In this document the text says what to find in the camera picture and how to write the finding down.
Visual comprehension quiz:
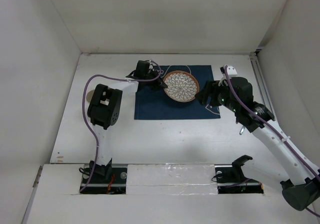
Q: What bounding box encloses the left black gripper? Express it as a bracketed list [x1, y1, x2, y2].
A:
[143, 68, 168, 91]

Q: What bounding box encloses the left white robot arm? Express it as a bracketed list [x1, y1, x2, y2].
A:
[82, 60, 167, 183]

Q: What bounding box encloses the green-handled metal fork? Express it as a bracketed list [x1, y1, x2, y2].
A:
[239, 126, 246, 135]

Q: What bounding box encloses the beige ceramic cup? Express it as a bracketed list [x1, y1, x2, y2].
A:
[85, 90, 95, 103]

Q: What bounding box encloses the floral orange-rimmed plate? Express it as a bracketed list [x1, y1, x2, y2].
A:
[163, 70, 200, 103]

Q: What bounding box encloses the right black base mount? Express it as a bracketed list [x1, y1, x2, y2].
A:
[211, 155, 264, 194]

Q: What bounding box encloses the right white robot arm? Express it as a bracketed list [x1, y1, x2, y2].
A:
[195, 77, 320, 211]

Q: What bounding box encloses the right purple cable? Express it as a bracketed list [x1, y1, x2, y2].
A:
[223, 65, 320, 216]

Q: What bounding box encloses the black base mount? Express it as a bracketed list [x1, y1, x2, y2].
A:
[211, 155, 264, 194]
[79, 161, 128, 195]

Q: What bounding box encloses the blue whale cloth napkin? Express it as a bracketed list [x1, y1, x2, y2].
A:
[134, 65, 221, 120]

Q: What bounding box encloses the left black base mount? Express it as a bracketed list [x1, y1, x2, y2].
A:
[79, 161, 128, 195]

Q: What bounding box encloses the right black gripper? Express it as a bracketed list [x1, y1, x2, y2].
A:
[194, 79, 240, 113]

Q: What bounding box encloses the aluminium side rail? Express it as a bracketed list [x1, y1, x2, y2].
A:
[249, 49, 308, 185]

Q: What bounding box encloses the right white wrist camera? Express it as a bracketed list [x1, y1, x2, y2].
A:
[220, 65, 238, 77]

